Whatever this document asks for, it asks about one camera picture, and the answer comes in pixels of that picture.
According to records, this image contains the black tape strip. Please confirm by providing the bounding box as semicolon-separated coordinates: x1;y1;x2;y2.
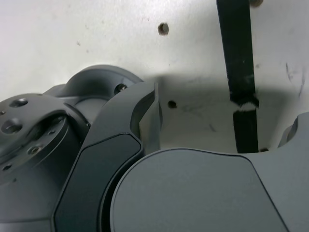
216;0;261;154

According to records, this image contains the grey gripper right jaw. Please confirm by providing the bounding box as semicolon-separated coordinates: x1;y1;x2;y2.
110;113;309;232

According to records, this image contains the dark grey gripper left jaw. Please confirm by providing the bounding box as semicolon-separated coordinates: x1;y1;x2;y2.
50;81;164;232

